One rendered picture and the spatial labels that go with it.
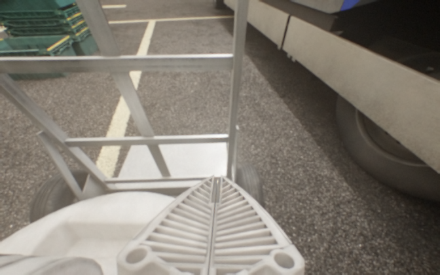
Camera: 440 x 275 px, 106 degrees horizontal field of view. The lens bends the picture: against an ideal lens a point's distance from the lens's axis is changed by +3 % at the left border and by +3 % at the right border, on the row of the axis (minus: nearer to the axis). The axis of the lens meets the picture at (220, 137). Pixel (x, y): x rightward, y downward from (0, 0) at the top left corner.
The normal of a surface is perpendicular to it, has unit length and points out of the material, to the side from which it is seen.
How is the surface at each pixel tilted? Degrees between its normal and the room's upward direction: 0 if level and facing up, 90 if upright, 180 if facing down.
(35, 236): 3
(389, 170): 75
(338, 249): 0
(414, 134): 90
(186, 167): 0
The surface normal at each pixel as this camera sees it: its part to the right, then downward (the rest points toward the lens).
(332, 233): 0.00, -0.69
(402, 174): -0.98, -0.14
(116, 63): 0.04, 0.73
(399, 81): -0.98, 0.14
